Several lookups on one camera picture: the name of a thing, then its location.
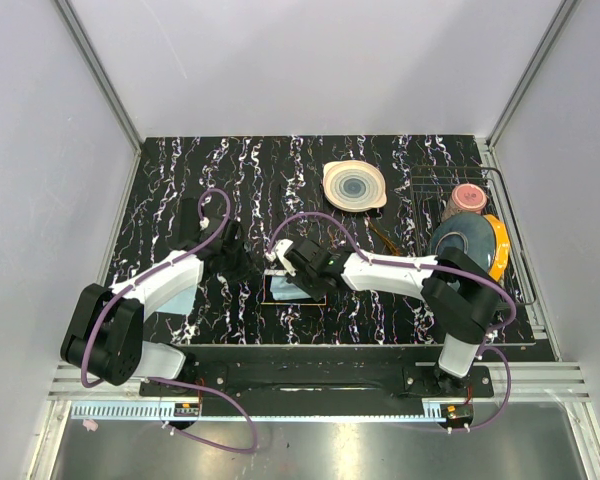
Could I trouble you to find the light blue cleaning cloth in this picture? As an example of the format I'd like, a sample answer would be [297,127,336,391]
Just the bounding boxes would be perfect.
[270,276,310,301]

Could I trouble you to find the white geometric glasses case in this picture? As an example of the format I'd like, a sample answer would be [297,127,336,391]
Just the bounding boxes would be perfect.
[260,269,327,306]

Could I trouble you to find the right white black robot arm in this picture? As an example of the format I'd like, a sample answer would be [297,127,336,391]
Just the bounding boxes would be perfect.
[266,239,502,397]

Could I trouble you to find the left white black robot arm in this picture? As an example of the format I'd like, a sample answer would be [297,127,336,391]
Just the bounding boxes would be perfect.
[60,219,250,396]

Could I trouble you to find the amber sunglasses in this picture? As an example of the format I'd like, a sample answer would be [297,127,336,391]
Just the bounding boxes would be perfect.
[369,219,399,259]

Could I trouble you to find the black rectangular glasses case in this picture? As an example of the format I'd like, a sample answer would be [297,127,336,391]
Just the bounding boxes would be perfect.
[174,197,201,251]

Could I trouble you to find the beige plate with blue rings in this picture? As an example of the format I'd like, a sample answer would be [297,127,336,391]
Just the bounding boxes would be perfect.
[322,160,387,213]

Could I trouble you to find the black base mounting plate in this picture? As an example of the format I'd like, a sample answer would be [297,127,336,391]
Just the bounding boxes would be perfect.
[138,342,495,401]

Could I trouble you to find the dark blue bowl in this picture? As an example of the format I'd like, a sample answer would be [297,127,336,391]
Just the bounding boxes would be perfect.
[427,212,495,271]

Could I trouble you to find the pink cup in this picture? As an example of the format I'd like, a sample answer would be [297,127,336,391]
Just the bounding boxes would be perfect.
[447,183,488,215]

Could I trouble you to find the yellow bowl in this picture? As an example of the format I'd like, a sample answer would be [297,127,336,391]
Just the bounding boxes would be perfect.
[484,214,511,283]

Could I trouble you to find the black wire dish rack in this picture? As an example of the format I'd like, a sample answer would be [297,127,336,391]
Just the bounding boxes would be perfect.
[410,166,537,306]

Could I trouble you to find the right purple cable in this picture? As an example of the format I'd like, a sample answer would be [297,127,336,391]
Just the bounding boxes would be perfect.
[267,211,518,433]

